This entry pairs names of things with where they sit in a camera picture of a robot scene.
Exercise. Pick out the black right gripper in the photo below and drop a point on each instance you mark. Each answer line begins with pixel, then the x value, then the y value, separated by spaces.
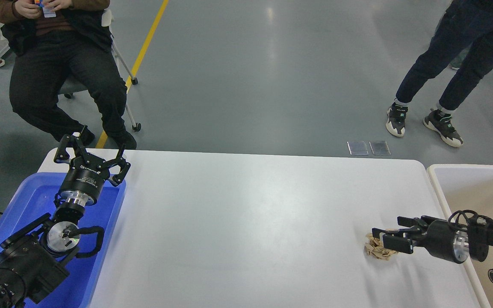
pixel 441 241

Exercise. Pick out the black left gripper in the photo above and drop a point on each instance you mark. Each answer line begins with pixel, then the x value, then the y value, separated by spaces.
pixel 84 177

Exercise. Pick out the brown paper ball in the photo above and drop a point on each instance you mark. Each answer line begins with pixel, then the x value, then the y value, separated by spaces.
pixel 374 247

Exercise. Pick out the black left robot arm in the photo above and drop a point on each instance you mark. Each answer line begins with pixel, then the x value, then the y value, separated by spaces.
pixel 33 260

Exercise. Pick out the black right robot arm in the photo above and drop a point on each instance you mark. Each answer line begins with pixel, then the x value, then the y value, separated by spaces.
pixel 479 230

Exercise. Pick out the blue plastic bin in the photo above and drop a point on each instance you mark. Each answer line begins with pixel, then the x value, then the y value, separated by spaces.
pixel 34 198

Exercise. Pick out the right floor outlet plate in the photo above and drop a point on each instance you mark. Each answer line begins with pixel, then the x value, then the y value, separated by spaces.
pixel 380 148

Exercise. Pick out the floor outlet plate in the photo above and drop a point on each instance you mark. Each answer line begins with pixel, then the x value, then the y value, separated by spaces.
pixel 357 148
pixel 380 148

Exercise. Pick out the white plastic bin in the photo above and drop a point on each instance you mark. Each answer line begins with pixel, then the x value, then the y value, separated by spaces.
pixel 464 186

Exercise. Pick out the left floor outlet plate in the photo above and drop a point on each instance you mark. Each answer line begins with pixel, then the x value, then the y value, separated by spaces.
pixel 357 148

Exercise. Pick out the seated person in black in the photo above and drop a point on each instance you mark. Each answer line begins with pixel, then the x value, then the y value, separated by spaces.
pixel 56 40

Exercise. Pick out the colourful puzzle cube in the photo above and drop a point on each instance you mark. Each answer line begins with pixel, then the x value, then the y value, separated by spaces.
pixel 39 3

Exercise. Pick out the standing person in jeans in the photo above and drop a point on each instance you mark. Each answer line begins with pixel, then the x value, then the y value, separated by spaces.
pixel 466 25

